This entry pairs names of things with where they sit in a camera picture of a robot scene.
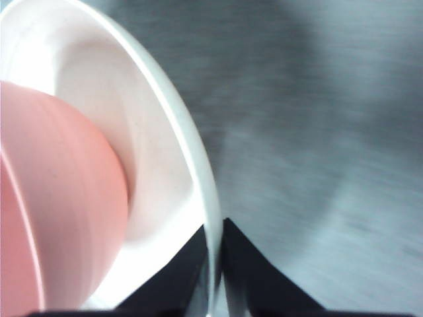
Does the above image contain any white round plate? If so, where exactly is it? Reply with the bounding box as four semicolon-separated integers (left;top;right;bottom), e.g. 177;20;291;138
0;0;232;317

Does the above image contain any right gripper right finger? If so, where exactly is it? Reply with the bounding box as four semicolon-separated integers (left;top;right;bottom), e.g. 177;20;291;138
222;217;419;317

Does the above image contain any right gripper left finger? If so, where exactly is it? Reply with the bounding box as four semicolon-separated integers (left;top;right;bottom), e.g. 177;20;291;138
31;226;208;317

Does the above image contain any red ribbed bowl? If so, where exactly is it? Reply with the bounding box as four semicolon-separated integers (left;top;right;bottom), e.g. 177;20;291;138
0;81;130;313

